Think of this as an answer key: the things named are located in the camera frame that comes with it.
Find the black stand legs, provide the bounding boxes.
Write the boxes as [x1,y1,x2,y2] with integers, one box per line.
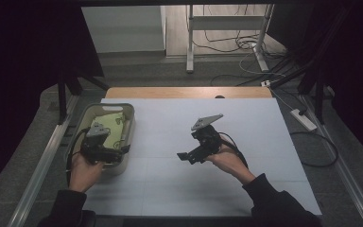
[269,18,344,125]
[56,61,111,125]

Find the left hand-held gripper cable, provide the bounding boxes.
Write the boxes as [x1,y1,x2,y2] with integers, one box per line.
[65,127,92,187]

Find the white table mat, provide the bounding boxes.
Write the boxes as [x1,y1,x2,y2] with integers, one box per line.
[82,96,323,218]

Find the green koala print pants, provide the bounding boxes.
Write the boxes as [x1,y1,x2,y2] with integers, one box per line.
[90,112,128,150]

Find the wooden table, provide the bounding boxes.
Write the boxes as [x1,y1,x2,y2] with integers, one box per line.
[105,86,273,99]

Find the white metal stand frame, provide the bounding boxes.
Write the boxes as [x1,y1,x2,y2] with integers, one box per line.
[185,3,276,74]

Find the tangle of floor cables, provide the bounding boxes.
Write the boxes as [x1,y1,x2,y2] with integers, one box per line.
[191,4,287,61]

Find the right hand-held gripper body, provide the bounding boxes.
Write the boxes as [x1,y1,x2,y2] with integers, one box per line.
[187,113,225,166]

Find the right hand-held gripper cable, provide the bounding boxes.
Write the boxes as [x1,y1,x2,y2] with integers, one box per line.
[217,131,250,169]

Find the white cabinet panel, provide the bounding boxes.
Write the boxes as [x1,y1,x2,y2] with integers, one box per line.
[80,5,167,54]

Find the grey storage basket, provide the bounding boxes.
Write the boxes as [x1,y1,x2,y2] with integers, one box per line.
[64,102,136,178]

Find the person's left hand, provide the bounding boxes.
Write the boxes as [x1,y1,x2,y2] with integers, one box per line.
[67,150,106,194]

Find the person's right hand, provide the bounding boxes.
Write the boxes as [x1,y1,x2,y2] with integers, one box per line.
[205,135,257,186]

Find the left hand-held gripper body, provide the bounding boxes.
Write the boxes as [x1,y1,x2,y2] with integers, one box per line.
[79,121,125,166]

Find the white power strip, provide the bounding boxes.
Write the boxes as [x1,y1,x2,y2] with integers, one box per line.
[289,108,319,132]

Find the black looped floor cable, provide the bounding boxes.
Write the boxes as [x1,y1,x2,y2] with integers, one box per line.
[288,131,340,168]

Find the aluminium floor rail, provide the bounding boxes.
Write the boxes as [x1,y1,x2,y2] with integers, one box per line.
[7,94,80,227]
[300,94,363,227]

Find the hand-held gripper cable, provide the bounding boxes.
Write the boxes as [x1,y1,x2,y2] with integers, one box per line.
[65,127,92,187]
[217,131,250,169]

